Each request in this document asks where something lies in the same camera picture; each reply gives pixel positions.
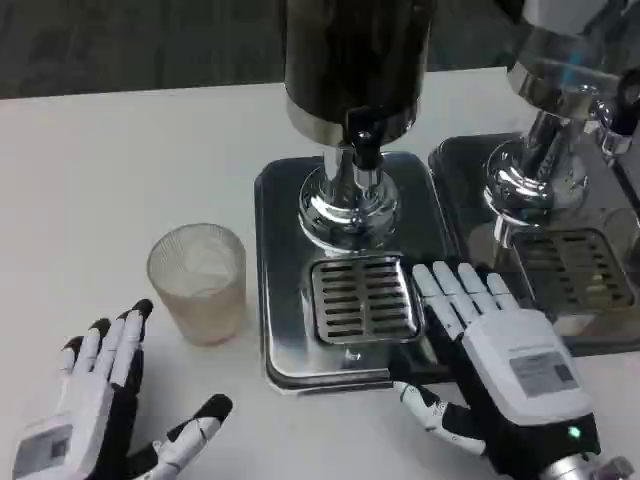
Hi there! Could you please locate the chrome tap with black handle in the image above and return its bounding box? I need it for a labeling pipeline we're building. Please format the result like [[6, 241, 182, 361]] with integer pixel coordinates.
[[593, 68, 640, 162]]

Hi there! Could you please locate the steel drip tray base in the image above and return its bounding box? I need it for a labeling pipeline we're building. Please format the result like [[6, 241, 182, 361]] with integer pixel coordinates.
[[253, 152, 452, 397], [428, 133, 640, 357]]

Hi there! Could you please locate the black dispenser tap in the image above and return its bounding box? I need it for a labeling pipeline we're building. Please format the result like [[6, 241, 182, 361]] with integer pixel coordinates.
[[344, 104, 385, 171]]

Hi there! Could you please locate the dark tank drink dispenser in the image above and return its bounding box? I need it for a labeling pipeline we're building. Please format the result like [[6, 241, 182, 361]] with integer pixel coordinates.
[[282, 0, 433, 251]]

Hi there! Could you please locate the clear tank drink dispenser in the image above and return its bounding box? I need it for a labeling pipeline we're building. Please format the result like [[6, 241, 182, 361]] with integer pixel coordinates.
[[485, 0, 640, 247]]

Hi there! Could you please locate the clear ribbed glass cup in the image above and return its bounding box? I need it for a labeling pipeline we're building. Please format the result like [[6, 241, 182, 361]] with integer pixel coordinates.
[[146, 223, 248, 347]]

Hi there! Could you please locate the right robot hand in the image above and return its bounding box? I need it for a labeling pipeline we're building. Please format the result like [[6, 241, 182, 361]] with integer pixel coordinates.
[[389, 260, 601, 474]]

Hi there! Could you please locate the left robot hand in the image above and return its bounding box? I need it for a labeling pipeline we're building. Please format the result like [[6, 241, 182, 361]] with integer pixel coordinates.
[[12, 298, 234, 480]]

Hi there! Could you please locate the steel slotted drip grid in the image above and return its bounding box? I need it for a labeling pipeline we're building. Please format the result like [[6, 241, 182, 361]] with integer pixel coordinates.
[[309, 254, 424, 345], [508, 228, 637, 312]]

